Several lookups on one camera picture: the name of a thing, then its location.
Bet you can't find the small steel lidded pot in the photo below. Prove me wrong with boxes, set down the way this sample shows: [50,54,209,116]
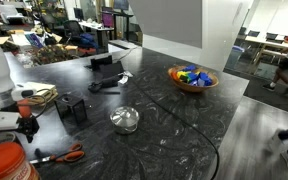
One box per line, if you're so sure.
[110,106,140,135]

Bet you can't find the wooden bowl with blocks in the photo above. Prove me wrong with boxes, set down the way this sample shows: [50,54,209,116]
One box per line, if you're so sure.
[168,65,219,92]

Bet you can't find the black countertop outlet box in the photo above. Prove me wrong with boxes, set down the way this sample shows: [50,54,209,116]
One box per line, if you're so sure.
[85,53,134,94]

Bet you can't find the black rectangular box stand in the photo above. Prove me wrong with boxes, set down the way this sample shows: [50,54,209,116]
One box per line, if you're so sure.
[54,94,87,124]

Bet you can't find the yellow sticky note pad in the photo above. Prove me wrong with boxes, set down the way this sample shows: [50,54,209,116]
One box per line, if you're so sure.
[27,82,58,106]

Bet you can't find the orange lidded plastic jar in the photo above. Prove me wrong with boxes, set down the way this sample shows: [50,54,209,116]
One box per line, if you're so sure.
[0,142,40,180]

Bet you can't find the black power cable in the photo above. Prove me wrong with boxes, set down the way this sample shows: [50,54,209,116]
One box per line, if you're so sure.
[112,46,221,180]

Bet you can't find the orange handled scissors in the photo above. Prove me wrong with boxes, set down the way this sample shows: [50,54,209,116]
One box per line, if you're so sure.
[30,143,85,164]

